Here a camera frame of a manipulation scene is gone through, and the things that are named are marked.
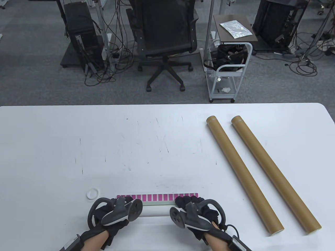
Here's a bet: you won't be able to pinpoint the green striped mouse pad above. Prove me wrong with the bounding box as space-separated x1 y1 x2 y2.
116 193 198 217

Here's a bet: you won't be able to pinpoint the person's left hand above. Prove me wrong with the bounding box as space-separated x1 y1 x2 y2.
80 196 144 249

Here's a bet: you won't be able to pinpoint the silver plastic bag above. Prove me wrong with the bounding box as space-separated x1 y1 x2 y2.
219 20 253 39

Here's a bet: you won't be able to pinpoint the black mesh office chair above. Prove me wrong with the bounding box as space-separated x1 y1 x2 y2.
126 0 199 92

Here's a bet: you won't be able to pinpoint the metal pole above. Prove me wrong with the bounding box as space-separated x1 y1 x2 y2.
204 0 215 66

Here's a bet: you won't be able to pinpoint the tangled black floor cables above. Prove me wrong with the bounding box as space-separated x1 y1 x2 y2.
84 0 137 87
289 29 335 77

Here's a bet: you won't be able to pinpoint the person's left forearm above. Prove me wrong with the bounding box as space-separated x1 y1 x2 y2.
83 231 109 251

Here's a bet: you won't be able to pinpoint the brown side table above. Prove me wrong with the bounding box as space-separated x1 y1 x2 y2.
213 14 258 43

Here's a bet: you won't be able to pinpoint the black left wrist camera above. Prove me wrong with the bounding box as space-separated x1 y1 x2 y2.
59 234 85 251

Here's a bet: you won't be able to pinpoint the black glove cable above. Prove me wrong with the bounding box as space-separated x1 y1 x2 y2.
222 224 240 238

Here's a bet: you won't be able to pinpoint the grey left hand controller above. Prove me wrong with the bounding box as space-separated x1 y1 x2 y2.
87 197 143 229

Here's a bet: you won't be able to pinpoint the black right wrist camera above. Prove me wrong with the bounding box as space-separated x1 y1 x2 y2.
227 235 253 251

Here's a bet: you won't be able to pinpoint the person's right forearm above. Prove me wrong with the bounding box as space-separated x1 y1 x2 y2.
208 222 232 251

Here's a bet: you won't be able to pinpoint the grey right hand controller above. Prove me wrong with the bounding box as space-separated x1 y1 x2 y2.
170 199 226 232

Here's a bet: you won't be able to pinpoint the white wheeled utility cart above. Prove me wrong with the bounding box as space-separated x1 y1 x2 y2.
200 39 253 103

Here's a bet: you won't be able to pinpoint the brown cardboard mailing tube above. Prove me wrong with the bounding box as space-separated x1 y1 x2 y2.
231 115 322 234
206 115 285 235

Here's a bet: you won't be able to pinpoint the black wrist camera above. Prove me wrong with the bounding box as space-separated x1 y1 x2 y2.
59 234 85 251
227 235 253 251

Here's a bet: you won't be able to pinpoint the grey hand controller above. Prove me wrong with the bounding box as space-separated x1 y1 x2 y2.
170 199 226 232
87 197 143 229

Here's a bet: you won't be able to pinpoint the black computer tower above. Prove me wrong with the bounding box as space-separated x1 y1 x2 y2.
64 1 104 71

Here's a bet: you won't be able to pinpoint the person's right hand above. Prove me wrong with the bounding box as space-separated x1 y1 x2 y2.
170 195 233 245

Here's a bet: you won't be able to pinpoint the black bag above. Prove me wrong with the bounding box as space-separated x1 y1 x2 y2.
204 44 248 71

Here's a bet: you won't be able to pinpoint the black equipment rack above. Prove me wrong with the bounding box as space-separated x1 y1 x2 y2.
253 0 307 50

